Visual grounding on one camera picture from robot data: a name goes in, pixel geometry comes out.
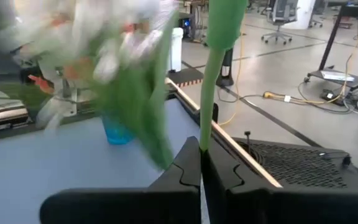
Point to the black mat orange striped edge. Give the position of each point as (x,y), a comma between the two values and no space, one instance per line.
(185,76)

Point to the large white flower bouquet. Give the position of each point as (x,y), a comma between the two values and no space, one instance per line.
(141,102)

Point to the black floor stand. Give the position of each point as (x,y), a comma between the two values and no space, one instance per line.
(225,77)

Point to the blue glass vase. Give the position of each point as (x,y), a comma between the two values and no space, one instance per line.
(117,133)

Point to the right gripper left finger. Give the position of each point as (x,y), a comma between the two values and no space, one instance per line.
(166,202)

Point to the white column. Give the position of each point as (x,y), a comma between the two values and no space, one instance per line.
(306,12)

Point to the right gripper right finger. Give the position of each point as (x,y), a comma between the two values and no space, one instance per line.
(244,202)

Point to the black computer tower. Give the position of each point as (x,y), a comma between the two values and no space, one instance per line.
(297,165)

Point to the white paper sheet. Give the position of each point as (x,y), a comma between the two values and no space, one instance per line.
(337,76)

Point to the black power brick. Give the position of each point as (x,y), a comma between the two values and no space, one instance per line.
(328,95)

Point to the black rolling cart stand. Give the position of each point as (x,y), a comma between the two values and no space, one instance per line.
(329,43)

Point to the white tulip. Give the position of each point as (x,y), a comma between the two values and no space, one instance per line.
(211,93)

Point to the white bin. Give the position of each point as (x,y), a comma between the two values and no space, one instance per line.
(176,49)

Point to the grey office chair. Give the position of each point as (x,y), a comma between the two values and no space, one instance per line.
(280,12)

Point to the red flower bouquet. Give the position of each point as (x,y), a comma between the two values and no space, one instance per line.
(42,84)

